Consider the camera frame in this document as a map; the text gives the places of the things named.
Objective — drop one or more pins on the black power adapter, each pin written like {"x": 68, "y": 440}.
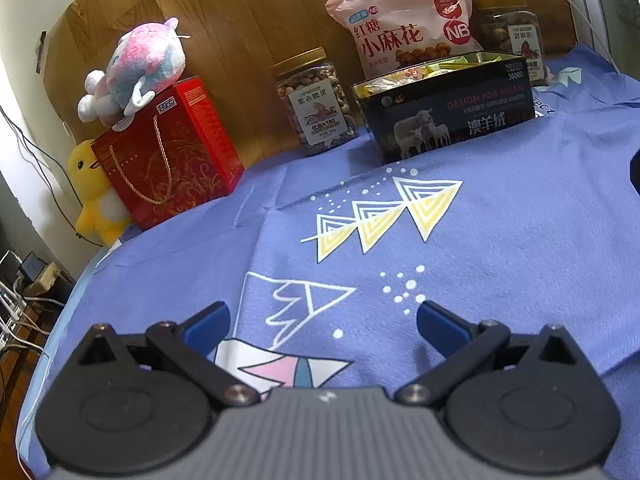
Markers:
{"x": 31, "y": 265}

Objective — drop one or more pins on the light wooden board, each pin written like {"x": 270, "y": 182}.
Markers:
{"x": 240, "y": 10}

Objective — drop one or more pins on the dark rounded wooden board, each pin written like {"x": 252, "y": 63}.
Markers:
{"x": 555, "y": 20}

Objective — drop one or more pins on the red gift box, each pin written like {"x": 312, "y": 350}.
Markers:
{"x": 170, "y": 160}

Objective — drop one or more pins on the pecan jar with gold lid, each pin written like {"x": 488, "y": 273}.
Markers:
{"x": 520, "y": 35}

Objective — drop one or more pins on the pink snack bag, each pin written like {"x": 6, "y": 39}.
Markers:
{"x": 400, "y": 20}

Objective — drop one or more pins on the yellow plush duck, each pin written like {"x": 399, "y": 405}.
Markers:
{"x": 95, "y": 195}

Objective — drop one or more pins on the peanut jar with gold lid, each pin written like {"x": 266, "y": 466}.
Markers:
{"x": 315, "y": 105}

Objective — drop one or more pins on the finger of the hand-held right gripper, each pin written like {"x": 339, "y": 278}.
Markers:
{"x": 635, "y": 175}

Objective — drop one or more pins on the pink plush toy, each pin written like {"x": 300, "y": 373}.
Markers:
{"x": 140, "y": 65}

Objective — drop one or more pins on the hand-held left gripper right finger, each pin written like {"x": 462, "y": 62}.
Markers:
{"x": 440, "y": 322}

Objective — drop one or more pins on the black tin box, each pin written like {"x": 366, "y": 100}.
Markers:
{"x": 450, "y": 120}

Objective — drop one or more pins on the pile of snacks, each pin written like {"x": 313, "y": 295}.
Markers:
{"x": 415, "y": 72}

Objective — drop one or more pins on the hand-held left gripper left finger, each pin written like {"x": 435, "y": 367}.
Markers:
{"x": 210, "y": 322}

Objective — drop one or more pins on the white power strip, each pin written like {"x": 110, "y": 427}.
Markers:
{"x": 10, "y": 305}

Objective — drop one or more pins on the blue printed cloth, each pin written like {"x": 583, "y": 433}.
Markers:
{"x": 500, "y": 235}

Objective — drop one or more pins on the beige power adapter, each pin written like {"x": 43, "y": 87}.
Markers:
{"x": 45, "y": 277}

